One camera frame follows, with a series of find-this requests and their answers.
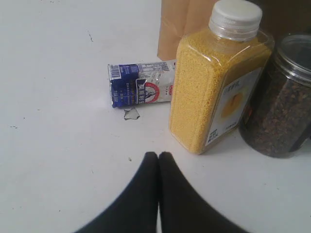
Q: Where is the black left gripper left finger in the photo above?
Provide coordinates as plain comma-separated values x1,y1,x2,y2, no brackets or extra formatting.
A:
77,152,159,233

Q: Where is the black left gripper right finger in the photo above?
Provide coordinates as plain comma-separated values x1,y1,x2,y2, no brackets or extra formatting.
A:
158,152,246,233

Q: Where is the dark tea clear can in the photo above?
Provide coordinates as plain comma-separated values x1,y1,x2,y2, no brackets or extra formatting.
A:
239,34,311,158

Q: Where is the yellow millet plastic bottle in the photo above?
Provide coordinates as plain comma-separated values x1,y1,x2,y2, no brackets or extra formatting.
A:
169,0,274,154

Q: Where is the brown paper bag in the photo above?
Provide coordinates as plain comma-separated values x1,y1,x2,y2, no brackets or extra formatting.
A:
157,0,311,61

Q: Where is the blue white milk carton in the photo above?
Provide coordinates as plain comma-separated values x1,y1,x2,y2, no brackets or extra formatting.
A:
107,60,176,108

